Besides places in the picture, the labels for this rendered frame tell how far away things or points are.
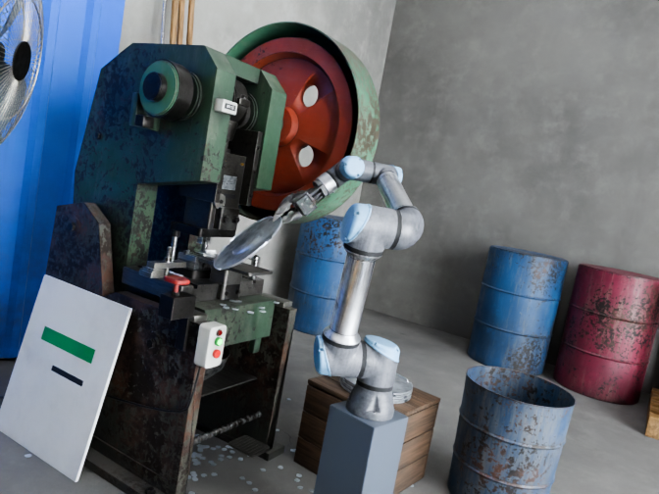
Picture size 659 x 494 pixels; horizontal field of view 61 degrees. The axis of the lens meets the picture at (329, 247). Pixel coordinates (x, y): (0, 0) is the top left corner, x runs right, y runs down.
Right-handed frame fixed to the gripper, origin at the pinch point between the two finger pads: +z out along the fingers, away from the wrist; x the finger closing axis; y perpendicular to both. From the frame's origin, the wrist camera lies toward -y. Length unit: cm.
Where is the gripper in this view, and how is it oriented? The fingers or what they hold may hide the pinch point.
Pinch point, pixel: (276, 220)
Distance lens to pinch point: 199.0
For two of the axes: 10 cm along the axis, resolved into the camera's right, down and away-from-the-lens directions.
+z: -7.8, 6.1, -1.8
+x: 5.3, 7.8, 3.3
